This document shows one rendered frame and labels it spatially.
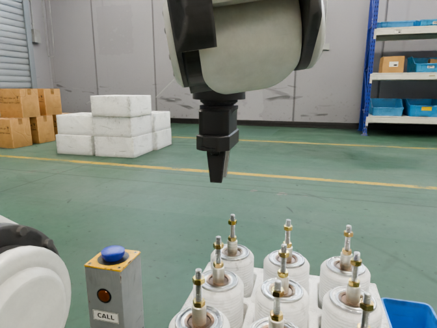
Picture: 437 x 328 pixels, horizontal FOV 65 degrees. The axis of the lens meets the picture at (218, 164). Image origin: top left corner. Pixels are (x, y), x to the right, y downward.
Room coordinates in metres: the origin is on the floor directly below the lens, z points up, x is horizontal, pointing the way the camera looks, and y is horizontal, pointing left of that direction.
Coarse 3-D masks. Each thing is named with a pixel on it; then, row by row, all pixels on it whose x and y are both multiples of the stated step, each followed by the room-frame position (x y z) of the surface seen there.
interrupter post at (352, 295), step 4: (348, 284) 0.52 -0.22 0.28; (348, 288) 0.52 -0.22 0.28; (352, 288) 0.51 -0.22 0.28; (356, 288) 0.51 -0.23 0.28; (360, 288) 0.51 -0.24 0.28; (348, 292) 0.52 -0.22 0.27; (352, 292) 0.51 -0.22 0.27; (356, 292) 0.51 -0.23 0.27; (348, 296) 0.52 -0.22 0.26; (352, 296) 0.51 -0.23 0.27; (356, 296) 0.51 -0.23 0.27; (348, 300) 0.51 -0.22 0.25; (352, 300) 0.51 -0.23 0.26; (356, 300) 0.51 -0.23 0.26
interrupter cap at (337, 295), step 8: (336, 288) 0.55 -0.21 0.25; (344, 288) 0.55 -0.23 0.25; (336, 296) 0.53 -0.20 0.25; (344, 296) 0.53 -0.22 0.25; (360, 296) 0.53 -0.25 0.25; (336, 304) 0.50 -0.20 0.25; (344, 304) 0.50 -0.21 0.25; (352, 304) 0.51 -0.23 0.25; (376, 304) 0.50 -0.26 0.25; (352, 312) 0.48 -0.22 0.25; (360, 312) 0.48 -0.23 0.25
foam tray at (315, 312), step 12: (312, 276) 0.72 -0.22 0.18; (312, 288) 0.67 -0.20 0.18; (372, 288) 0.67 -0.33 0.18; (252, 300) 0.62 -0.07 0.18; (312, 300) 0.62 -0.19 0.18; (252, 312) 0.58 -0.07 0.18; (312, 312) 0.58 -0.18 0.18; (384, 312) 0.58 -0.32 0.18; (312, 324) 0.55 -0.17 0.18; (384, 324) 0.55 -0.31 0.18
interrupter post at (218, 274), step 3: (213, 267) 0.58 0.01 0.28; (222, 267) 0.58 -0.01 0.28; (213, 270) 0.57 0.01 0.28; (216, 270) 0.57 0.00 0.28; (219, 270) 0.57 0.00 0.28; (222, 270) 0.57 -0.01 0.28; (213, 273) 0.57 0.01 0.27; (216, 273) 0.57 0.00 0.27; (219, 273) 0.57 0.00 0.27; (222, 273) 0.57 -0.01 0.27; (213, 276) 0.57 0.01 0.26; (216, 276) 0.57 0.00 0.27; (219, 276) 0.57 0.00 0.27; (222, 276) 0.57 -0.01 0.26; (213, 279) 0.57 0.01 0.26; (216, 279) 0.57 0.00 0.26; (219, 279) 0.57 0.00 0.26; (222, 279) 0.57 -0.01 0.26; (216, 282) 0.57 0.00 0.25; (219, 282) 0.57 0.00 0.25; (222, 282) 0.57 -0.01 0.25
